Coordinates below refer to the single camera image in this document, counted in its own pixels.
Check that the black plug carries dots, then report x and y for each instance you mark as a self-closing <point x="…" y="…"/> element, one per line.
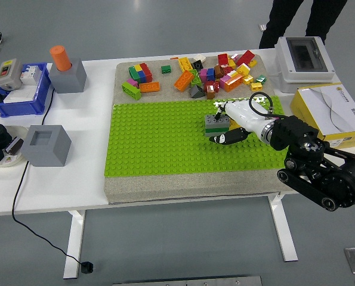
<point x="86" y="267"/>

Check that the yellow four-stud brick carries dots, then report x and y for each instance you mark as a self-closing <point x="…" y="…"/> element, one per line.
<point x="256" y="86"/>

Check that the white plate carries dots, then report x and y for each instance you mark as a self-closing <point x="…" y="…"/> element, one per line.
<point x="14" y="161"/>

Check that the lime green narrow brick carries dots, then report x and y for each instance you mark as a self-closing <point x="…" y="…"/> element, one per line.
<point x="196" y="77"/>

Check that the grey-brown mat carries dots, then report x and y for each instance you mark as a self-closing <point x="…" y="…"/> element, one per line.
<point x="195" y="187"/>

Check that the white table leg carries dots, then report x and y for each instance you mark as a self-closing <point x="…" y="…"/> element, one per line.
<point x="283" y="229"/>
<point x="74" y="244"/>

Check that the yellow and white brick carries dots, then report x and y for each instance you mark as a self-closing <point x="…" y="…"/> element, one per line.
<point x="243" y="69"/>

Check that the dark grey wedge brick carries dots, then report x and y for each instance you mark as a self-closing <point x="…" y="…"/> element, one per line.
<point x="196" y="91"/>

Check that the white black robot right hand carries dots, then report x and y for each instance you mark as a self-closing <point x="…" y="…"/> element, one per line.
<point x="245" y="117"/>

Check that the shiny yellow brick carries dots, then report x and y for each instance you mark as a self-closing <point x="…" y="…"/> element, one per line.
<point x="248" y="79"/>

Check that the orange six-stud brick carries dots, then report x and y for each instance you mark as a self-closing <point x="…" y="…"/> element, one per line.
<point x="149" y="87"/>

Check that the grey cube holder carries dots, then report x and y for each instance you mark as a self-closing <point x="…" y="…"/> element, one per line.
<point x="68" y="79"/>

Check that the orange cylinder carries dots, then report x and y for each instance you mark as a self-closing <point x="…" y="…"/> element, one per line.
<point x="61" y="58"/>

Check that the magenta brick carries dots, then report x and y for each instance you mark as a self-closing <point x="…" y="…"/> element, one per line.
<point x="203" y="75"/>

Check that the red and white brick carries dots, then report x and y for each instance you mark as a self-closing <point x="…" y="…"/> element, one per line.
<point x="228" y="70"/>

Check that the grey cube square recess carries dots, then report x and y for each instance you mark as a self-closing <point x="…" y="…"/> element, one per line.
<point x="47" y="149"/>

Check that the lime green long brick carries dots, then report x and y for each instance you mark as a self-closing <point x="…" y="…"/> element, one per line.
<point x="131" y="91"/>

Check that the grey switch box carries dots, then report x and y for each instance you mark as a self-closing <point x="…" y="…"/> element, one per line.
<point x="8" y="73"/>

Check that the white electrical enclosure box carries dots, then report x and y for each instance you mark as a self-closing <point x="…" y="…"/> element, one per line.
<point x="305" y="59"/>

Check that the red long brick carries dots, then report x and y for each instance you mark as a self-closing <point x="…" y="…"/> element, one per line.
<point x="245" y="57"/>

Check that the long metal floor plate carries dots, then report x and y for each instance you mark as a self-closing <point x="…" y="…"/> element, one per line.
<point x="189" y="281"/>

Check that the white flat box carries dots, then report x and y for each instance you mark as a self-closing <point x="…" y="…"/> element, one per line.
<point x="20" y="94"/>

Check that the grey toy brick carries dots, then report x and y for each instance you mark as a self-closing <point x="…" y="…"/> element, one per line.
<point x="216" y="120"/>

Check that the small pink brick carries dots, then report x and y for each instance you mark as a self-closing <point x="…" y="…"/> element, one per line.
<point x="234" y="56"/>

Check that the blue brick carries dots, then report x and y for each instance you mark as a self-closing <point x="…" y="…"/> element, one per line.
<point x="211" y="74"/>

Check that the white circuit breaker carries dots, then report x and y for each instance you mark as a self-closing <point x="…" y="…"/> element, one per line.
<point x="31" y="74"/>

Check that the person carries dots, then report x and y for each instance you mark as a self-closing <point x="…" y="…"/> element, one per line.
<point x="281" y="21"/>

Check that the brown and white block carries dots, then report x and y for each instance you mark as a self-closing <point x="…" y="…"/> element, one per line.
<point x="14" y="146"/>

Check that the green eight-stud brick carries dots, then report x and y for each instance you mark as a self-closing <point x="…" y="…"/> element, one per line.
<point x="216" y="130"/>

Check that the yellow stacked brick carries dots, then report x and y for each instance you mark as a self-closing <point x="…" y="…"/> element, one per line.
<point x="234" y="123"/>

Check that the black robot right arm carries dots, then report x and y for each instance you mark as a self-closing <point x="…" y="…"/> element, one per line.
<point x="320" y="167"/>

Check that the orange eight-stud brick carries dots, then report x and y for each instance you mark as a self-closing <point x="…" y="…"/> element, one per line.
<point x="184" y="80"/>

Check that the shiny red brick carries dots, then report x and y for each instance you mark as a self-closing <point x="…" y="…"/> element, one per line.
<point x="211" y="87"/>

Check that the black brick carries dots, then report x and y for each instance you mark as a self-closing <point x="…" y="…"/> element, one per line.
<point x="198" y="65"/>

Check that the small dark green brick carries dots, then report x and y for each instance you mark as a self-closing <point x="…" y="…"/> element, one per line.
<point x="166" y="69"/>

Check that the grey low brick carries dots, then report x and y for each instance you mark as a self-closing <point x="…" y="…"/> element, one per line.
<point x="214" y="134"/>

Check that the brown orange brick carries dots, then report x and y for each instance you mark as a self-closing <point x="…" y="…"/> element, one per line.
<point x="211" y="95"/>

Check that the small yellow brick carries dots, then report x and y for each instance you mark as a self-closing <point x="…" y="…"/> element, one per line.
<point x="232" y="62"/>
<point x="253" y="63"/>

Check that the pink square brick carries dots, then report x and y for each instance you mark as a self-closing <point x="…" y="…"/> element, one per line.
<point x="225" y="82"/>

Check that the yellow and white carton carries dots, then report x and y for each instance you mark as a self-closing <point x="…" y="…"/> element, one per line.
<point x="329" y="110"/>

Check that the orange yellow long brick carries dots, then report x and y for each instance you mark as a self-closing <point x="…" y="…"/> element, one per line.
<point x="234" y="82"/>

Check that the multicoloured assembled brick block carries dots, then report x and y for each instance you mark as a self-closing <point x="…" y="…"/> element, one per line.
<point x="141" y="74"/>

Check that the small metal floor plate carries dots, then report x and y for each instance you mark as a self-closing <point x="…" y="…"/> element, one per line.
<point x="262" y="27"/>

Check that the blue plastic bin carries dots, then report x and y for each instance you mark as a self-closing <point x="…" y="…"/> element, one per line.
<point x="19" y="108"/>

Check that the red square brick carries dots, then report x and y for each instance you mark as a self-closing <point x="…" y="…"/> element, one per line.
<point x="223" y="59"/>

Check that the green studded baseplate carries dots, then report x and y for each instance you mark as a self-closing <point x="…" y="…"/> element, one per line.
<point x="165" y="143"/>

